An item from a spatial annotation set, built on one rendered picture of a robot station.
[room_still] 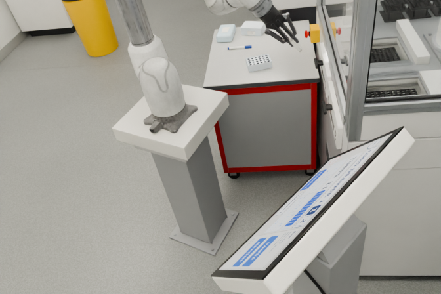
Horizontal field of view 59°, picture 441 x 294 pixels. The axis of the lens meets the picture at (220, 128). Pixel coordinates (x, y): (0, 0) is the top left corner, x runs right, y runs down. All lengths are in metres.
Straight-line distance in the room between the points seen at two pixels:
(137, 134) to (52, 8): 3.41
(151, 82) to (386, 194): 0.98
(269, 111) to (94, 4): 2.46
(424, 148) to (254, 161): 1.16
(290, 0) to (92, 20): 2.21
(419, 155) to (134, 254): 1.58
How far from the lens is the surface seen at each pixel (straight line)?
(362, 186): 0.90
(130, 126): 1.74
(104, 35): 4.20
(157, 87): 1.55
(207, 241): 2.22
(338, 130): 1.42
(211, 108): 1.71
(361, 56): 1.16
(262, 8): 1.60
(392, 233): 1.79
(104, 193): 2.71
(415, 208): 1.67
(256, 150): 2.28
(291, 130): 2.17
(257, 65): 2.02
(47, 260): 2.56
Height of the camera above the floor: 1.86
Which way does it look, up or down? 40 degrees down
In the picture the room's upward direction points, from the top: 11 degrees counter-clockwise
